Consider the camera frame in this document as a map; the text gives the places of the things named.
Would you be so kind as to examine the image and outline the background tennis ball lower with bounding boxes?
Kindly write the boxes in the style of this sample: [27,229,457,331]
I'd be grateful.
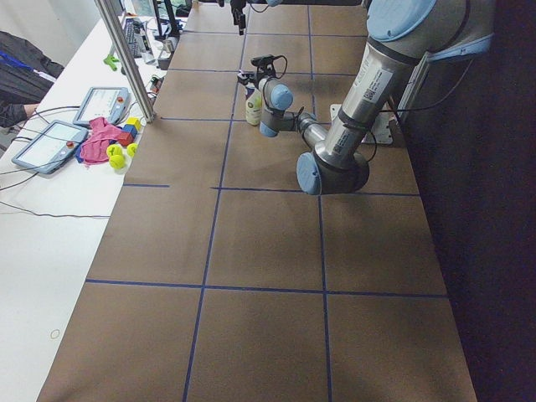
[126,142,138,157]

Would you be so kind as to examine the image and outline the green plastic tool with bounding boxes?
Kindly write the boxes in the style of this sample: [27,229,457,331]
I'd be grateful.
[103,54,120,71]

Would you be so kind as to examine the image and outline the clear Wilson tennis ball can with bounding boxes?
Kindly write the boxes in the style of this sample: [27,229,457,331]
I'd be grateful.
[245,83,262,126]

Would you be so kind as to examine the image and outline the person in black jacket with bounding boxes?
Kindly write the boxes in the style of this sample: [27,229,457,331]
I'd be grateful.
[1,31,64,128]

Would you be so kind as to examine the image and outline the small metal cup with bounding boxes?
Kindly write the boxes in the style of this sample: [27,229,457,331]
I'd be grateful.
[162,37,177,54]

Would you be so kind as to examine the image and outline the yellow block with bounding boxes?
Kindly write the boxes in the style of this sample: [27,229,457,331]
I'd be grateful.
[124,116,142,131]

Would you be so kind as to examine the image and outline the pink cloth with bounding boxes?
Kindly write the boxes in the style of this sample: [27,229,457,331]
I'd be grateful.
[80,117,121,165]

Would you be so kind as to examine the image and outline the aluminium frame post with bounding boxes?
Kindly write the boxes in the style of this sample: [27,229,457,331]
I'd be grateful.
[95,0,156,123]

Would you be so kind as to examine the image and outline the clear water bottle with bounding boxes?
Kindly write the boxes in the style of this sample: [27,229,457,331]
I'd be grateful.
[137,23,154,64]

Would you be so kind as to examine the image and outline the background tennis ball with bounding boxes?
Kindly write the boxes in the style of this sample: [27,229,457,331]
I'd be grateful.
[126,142,138,157]
[109,154,126,170]
[106,143,123,158]

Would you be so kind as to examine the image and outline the blue block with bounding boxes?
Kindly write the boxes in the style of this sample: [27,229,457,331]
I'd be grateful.
[122,124,138,138]

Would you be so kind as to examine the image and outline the teach pendant far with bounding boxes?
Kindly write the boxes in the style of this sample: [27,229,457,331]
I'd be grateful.
[73,86,130,127]

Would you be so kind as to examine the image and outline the background tennis ball upper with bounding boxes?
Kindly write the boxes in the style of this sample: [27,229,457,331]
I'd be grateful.
[109,154,126,170]

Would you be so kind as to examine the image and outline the grey cable on desk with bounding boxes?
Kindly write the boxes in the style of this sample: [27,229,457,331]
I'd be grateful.
[0,104,146,221]

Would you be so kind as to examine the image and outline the teach pendant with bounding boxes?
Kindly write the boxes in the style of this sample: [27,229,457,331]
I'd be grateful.
[73,86,130,127]
[12,120,89,174]

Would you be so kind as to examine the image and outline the background tennis ball left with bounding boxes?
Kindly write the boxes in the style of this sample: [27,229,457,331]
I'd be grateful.
[106,143,123,158]

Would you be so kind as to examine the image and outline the black keyboard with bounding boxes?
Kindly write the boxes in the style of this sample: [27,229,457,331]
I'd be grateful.
[123,18,142,59]

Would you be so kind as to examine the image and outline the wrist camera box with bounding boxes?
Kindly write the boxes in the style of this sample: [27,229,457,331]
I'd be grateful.
[250,54,274,69]

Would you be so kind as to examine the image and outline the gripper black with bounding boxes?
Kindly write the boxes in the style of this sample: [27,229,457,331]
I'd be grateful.
[237,69,271,89]
[229,0,247,35]

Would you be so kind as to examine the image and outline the brown paper table cover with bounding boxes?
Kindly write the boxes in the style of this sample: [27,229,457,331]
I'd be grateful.
[39,3,476,401]

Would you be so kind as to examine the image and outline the teach pendant near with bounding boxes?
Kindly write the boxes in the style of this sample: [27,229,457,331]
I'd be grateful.
[12,120,89,174]

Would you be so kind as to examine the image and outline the red block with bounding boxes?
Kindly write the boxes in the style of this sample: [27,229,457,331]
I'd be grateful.
[116,131,134,147]

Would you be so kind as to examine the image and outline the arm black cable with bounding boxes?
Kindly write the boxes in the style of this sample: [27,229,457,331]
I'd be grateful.
[267,54,290,80]

